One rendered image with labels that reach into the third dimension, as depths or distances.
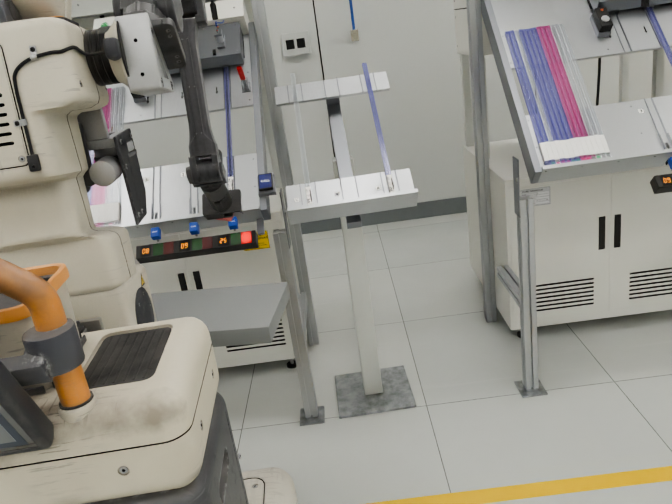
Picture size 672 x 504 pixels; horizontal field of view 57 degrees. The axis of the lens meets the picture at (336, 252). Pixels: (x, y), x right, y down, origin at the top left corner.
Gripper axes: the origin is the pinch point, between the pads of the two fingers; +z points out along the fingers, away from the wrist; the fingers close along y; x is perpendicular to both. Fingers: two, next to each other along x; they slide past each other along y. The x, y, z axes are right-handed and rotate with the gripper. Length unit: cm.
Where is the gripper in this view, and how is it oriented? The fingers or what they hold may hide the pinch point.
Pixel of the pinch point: (229, 217)
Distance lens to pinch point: 171.3
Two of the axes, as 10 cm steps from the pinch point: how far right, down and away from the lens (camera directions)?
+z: 0.8, 4.0, 9.1
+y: -9.9, 1.3, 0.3
